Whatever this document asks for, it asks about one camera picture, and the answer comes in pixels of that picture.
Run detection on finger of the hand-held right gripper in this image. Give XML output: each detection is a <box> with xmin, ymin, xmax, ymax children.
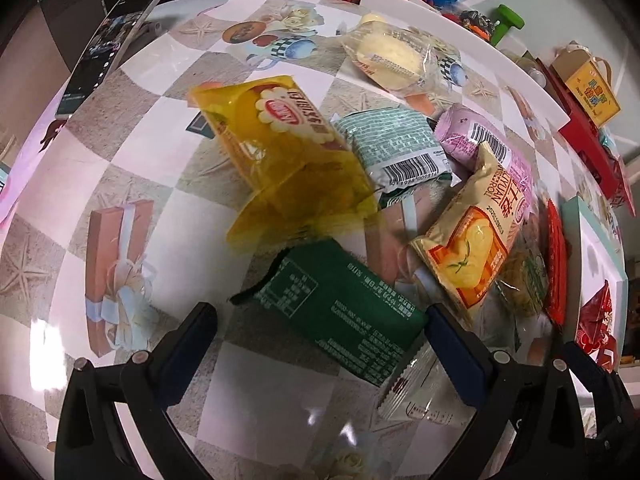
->
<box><xmin>564</xmin><ymin>341</ymin><xmax>633</xmax><ymax>441</ymax></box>

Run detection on white cardboard box of items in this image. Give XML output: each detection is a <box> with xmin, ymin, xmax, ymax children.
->
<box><xmin>359</xmin><ymin>0</ymin><xmax>572</xmax><ymax>135</ymax></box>

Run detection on teal brick-print snack packet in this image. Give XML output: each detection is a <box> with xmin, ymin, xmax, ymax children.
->
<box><xmin>332</xmin><ymin>107</ymin><xmax>463</xmax><ymax>206</ymax></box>

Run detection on smartphone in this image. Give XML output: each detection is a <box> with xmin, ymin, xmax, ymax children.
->
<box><xmin>54</xmin><ymin>0</ymin><xmax>166</xmax><ymax>121</ymax></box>

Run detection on long red snack packet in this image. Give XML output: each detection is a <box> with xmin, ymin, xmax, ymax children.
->
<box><xmin>544</xmin><ymin>199</ymin><xmax>571</xmax><ymax>326</ymax></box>

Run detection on clear plastic ball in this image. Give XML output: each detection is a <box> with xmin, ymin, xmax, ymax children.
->
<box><xmin>515</xmin><ymin>50</ymin><xmax>546</xmax><ymax>86</ymax></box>

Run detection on red peanut snack bag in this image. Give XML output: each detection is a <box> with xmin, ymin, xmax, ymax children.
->
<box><xmin>575</xmin><ymin>280</ymin><xmax>618</xmax><ymax>373</ymax></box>

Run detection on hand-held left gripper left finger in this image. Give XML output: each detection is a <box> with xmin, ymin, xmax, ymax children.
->
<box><xmin>55</xmin><ymin>301</ymin><xmax>218</xmax><ymax>480</ymax></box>

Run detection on green cartoon snack packet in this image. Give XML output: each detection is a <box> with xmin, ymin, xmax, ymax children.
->
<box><xmin>495</xmin><ymin>245</ymin><xmax>548</xmax><ymax>316</ymax></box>

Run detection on pink snack packet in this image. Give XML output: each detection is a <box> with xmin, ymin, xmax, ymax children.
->
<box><xmin>434</xmin><ymin>103</ymin><xmax>533</xmax><ymax>241</ymax></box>

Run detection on tan gift box with handle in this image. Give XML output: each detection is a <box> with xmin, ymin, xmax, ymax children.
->
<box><xmin>550</xmin><ymin>42</ymin><xmax>621</xmax><ymax>126</ymax></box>

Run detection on clear packet of yellow cakes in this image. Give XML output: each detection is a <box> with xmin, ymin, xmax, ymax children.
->
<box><xmin>341</xmin><ymin>12</ymin><xmax>461</xmax><ymax>111</ymax></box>

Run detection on clear crimped snack packet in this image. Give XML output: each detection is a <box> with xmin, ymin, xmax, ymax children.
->
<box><xmin>377</xmin><ymin>345</ymin><xmax>468</xmax><ymax>423</ymax></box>

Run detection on green rimmed white tray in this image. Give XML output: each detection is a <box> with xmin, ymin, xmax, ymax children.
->
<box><xmin>560</xmin><ymin>195</ymin><xmax>630</xmax><ymax>371</ymax></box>

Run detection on red patterned box lid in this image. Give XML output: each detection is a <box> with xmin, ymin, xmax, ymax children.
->
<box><xmin>602</xmin><ymin>152</ymin><xmax>636</xmax><ymax>211</ymax></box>

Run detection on green dumbbell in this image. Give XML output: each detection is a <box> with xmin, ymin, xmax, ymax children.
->
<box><xmin>490</xmin><ymin>4</ymin><xmax>526</xmax><ymax>47</ymax></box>

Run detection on yellow transparent snack packet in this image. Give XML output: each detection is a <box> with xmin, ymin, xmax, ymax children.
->
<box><xmin>189</xmin><ymin>75</ymin><xmax>381</xmax><ymax>256</ymax></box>

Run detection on colourful toy pile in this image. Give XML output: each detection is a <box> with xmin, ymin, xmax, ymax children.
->
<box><xmin>440</xmin><ymin>0</ymin><xmax>496</xmax><ymax>41</ymax></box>

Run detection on checkered printed tablecloth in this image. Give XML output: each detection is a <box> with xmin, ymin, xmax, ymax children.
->
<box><xmin>0</xmin><ymin>0</ymin><xmax>631</xmax><ymax>480</ymax></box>

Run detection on dark green snack packet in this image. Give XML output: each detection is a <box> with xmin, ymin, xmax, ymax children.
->
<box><xmin>230</xmin><ymin>239</ymin><xmax>428</xmax><ymax>373</ymax></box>

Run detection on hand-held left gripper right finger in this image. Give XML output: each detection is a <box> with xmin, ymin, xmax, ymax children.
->
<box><xmin>424</xmin><ymin>304</ymin><xmax>591</xmax><ymax>480</ymax></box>

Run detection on red gift box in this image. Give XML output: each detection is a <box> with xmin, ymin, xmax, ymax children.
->
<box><xmin>537</xmin><ymin>57</ymin><xmax>628</xmax><ymax>201</ymax></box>

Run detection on cream swiss roll packet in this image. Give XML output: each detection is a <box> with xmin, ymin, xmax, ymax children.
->
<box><xmin>409</xmin><ymin>141</ymin><xmax>523</xmax><ymax>328</ymax></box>

